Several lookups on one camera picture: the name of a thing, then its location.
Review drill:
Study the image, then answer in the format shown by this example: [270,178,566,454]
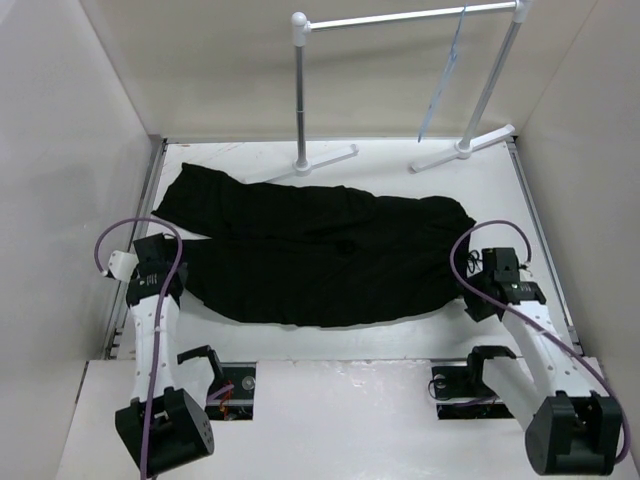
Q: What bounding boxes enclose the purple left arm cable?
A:
[93,217,236,476]

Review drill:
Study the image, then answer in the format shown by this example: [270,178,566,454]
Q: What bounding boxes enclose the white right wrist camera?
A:
[519,262,533,279]

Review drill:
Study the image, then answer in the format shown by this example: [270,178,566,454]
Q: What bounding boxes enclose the white clothes rack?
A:
[241,1,533,184]

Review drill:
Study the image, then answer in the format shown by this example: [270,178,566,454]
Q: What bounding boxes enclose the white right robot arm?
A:
[463,248,623,476]

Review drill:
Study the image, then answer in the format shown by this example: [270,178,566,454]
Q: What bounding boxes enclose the black trousers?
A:
[155,164,474,328]

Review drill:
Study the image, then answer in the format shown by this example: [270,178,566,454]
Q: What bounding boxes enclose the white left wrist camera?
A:
[101,250,138,283]

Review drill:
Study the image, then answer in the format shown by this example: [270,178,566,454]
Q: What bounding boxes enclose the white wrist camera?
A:
[519,262,533,279]
[101,250,138,283]

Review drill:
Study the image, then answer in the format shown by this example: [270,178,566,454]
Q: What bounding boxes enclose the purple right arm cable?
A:
[448,218,632,464]

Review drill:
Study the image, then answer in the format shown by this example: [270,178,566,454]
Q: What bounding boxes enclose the translucent blue clothes hanger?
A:
[417,4,468,143]

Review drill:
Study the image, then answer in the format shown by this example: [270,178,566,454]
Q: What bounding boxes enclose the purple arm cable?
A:
[93,217,236,476]
[448,218,632,464]

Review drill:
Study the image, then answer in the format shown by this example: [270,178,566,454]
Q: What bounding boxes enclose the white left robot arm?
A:
[115,234,225,479]

